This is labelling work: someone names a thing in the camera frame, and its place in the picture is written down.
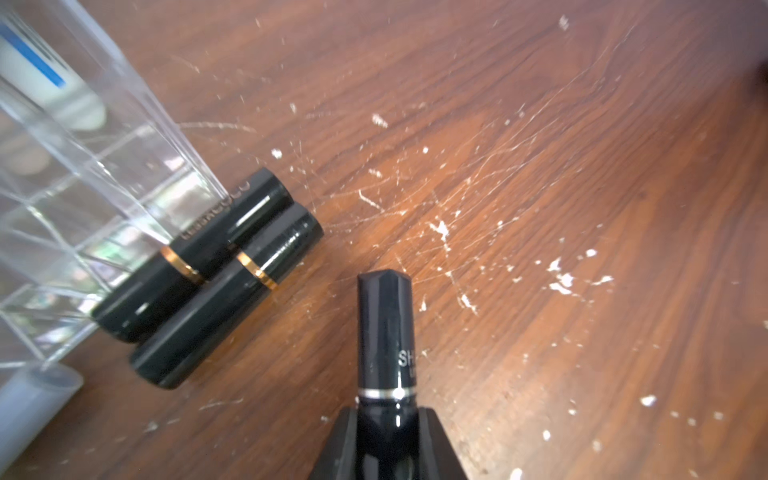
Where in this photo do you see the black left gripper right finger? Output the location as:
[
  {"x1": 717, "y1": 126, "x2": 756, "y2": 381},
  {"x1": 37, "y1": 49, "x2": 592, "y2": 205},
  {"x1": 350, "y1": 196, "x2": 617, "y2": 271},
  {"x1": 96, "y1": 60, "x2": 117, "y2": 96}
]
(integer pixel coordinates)
[{"x1": 418, "y1": 407, "x2": 468, "y2": 480}]

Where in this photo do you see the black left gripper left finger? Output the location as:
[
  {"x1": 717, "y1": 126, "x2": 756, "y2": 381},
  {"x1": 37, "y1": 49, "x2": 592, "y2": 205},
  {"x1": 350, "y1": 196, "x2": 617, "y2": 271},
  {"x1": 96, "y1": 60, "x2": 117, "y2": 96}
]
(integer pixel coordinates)
[{"x1": 308, "y1": 407, "x2": 358, "y2": 480}]

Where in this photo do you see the black silver lipstick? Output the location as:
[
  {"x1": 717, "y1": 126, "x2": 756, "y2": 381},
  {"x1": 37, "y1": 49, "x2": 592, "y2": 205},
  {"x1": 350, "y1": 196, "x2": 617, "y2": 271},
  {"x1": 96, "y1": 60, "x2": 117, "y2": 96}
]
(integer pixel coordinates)
[{"x1": 356, "y1": 269, "x2": 418, "y2": 479}]

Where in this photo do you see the white lip balm tube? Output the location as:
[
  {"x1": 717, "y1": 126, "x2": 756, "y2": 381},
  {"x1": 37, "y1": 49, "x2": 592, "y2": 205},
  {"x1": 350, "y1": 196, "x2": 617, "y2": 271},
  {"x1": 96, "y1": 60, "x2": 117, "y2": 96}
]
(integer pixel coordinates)
[{"x1": 1, "y1": 12, "x2": 107, "y2": 132}]

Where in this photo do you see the clear acrylic lipstick organizer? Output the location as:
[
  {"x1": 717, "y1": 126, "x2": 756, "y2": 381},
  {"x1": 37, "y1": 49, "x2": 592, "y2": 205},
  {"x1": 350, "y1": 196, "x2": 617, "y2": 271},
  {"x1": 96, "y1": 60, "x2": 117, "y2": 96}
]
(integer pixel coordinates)
[{"x1": 1, "y1": 1, "x2": 226, "y2": 375}]

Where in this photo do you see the black gold lipstick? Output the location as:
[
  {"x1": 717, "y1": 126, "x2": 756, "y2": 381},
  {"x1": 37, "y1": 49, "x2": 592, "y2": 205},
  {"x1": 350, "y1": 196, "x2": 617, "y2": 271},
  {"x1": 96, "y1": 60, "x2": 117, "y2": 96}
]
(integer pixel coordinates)
[
  {"x1": 92, "y1": 168, "x2": 293, "y2": 343},
  {"x1": 130, "y1": 204, "x2": 323, "y2": 389}
]

